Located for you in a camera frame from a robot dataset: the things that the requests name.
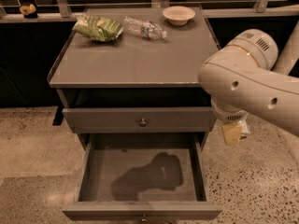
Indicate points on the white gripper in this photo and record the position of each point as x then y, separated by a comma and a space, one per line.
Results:
230, 115

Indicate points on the silver green 7up can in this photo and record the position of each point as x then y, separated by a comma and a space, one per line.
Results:
244, 129

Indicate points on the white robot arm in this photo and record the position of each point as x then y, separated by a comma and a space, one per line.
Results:
250, 75

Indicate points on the brass top drawer knob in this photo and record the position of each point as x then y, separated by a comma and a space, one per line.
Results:
143, 123

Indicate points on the brass drawer knob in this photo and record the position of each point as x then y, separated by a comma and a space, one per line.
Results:
143, 123
144, 219

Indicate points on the open grey middle drawer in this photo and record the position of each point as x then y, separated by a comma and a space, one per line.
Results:
126, 176

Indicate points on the grey drawer cabinet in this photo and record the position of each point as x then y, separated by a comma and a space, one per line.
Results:
133, 71

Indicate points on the brass middle drawer knob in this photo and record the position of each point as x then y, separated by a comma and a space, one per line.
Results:
144, 219

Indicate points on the closed grey top drawer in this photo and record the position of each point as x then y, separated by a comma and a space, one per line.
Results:
126, 120

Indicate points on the white paper bowl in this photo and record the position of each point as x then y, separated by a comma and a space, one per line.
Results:
178, 15

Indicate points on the clear plastic water bottle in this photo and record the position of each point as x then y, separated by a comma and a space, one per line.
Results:
144, 28

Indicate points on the green chip bag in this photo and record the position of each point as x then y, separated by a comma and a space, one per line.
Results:
98, 28

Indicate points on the small yellow black object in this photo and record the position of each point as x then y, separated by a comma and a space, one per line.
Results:
28, 11

